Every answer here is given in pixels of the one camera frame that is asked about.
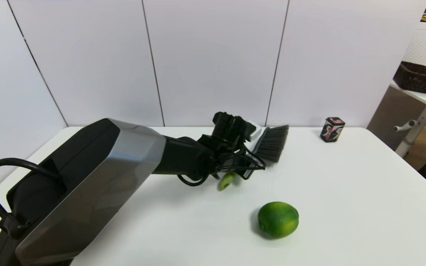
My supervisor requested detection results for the white table crank handle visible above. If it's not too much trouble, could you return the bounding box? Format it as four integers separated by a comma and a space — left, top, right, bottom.
393, 120, 418, 133

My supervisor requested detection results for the dark brown wicker basket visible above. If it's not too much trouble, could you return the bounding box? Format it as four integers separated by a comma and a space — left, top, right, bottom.
393, 61, 426, 93

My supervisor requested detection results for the green lime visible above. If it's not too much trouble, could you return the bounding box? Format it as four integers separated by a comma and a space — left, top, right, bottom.
257, 201, 300, 239

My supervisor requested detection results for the white side table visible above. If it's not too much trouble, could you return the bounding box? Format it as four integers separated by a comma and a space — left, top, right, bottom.
389, 83, 426, 158

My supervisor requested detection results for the grey brush with green handle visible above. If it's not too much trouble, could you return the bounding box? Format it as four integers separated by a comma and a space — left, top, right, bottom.
217, 125, 290, 191

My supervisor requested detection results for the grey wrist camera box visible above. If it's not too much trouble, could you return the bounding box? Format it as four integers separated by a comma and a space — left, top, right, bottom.
248, 122, 262, 141

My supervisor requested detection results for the black and pink tin can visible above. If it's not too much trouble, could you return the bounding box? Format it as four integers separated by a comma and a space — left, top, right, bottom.
320, 117, 345, 143

